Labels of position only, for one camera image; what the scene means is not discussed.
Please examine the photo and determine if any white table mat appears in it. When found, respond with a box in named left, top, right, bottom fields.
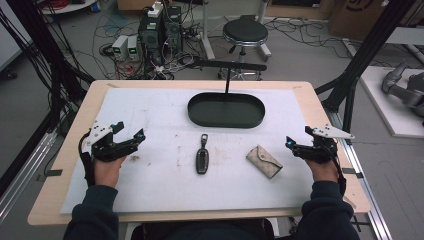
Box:
left=60, top=86, right=315, bottom=215

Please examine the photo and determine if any white power strip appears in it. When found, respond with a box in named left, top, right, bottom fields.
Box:
left=147, top=2, right=164, bottom=19

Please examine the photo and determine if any person's left hand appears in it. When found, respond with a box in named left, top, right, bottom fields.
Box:
left=93, top=154, right=128, bottom=188

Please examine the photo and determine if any black T-shaped stand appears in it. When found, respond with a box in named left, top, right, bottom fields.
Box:
left=192, top=59, right=268, bottom=95

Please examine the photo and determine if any black tape strip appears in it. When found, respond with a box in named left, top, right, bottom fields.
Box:
left=35, top=168, right=64, bottom=183
left=341, top=167, right=365, bottom=180

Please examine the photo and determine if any white desk leg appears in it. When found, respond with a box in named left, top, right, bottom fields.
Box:
left=199, top=0, right=217, bottom=61

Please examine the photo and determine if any black computer tower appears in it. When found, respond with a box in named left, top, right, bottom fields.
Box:
left=163, top=5, right=184, bottom=54
left=137, top=13, right=165, bottom=65

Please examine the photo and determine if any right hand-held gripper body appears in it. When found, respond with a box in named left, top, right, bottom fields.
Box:
left=292, top=123, right=356, bottom=165

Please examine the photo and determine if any aluminium rail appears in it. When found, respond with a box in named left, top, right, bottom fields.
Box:
left=0, top=130, right=58, bottom=223
left=327, top=110, right=394, bottom=240

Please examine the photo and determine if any black frame post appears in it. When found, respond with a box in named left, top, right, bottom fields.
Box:
left=5, top=0, right=97, bottom=134
left=314, top=0, right=408, bottom=134

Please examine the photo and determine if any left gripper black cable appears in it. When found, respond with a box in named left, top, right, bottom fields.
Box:
left=77, top=130, right=97, bottom=188

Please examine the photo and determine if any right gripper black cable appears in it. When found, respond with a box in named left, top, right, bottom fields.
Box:
left=328, top=141, right=348, bottom=198

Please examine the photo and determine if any white platform board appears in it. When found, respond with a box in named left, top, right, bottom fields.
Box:
left=359, top=65, right=424, bottom=139

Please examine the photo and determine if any beige key pouch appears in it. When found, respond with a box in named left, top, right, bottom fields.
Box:
left=245, top=144, right=284, bottom=180

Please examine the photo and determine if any person's right hand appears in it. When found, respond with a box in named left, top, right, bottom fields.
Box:
left=304, top=158, right=340, bottom=184

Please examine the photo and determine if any person's lap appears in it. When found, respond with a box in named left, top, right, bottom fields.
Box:
left=130, top=217, right=276, bottom=240

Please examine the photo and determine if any tangle of floor cables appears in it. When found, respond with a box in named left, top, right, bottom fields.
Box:
left=266, top=16, right=354, bottom=61

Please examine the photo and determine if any cardboard box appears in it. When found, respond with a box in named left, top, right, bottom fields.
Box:
left=327, top=0, right=424, bottom=42

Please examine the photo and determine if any grey power supply unit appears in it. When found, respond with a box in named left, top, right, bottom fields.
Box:
left=111, top=34, right=130, bottom=62
left=127, top=35, right=141, bottom=62

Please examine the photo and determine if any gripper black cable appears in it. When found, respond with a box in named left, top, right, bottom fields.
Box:
left=77, top=130, right=97, bottom=188
left=328, top=141, right=348, bottom=198

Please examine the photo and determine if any black round stool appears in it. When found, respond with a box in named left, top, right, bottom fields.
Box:
left=218, top=17, right=270, bottom=82

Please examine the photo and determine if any black oval tray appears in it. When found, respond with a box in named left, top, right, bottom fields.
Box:
left=186, top=91, right=267, bottom=130

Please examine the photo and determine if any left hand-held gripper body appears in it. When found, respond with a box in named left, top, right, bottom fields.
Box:
left=81, top=119, right=138, bottom=163

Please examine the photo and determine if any black car key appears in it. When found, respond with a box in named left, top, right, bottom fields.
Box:
left=195, top=133, right=211, bottom=175

